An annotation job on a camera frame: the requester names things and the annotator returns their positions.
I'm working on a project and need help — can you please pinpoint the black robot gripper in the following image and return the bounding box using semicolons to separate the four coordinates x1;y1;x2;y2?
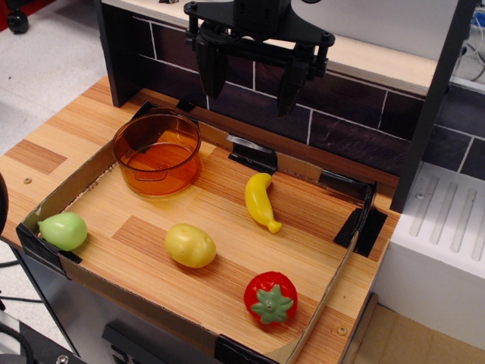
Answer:
183;1;335;118

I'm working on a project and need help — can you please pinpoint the yellow toy potato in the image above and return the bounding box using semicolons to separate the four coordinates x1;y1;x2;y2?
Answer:
164;224;217;268

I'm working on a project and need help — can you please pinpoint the transparent orange plastic pot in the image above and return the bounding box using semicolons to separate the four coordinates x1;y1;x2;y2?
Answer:
111;108;202;196

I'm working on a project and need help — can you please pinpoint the cardboard fence with black tape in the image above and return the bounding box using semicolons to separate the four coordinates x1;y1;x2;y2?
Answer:
1;91;396;363

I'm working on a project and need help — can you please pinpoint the yellow toy banana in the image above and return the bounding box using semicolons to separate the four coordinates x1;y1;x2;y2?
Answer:
245;173;282;234

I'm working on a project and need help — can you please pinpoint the red toy strawberry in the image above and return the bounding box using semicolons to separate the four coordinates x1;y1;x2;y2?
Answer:
243;271;299;325

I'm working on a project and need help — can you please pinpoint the black caster wheel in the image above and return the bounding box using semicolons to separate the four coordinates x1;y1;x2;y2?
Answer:
7;8;29;34

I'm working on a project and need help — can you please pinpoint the green toy pear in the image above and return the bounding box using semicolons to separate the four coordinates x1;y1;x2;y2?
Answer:
37;212;88;252

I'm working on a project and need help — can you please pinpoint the white ridged sink drainboard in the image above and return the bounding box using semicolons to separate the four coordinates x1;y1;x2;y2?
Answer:
374;163;484;349

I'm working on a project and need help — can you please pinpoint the dark shelf frame with backsplash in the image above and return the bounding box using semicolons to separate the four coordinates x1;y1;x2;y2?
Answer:
95;2;484;208

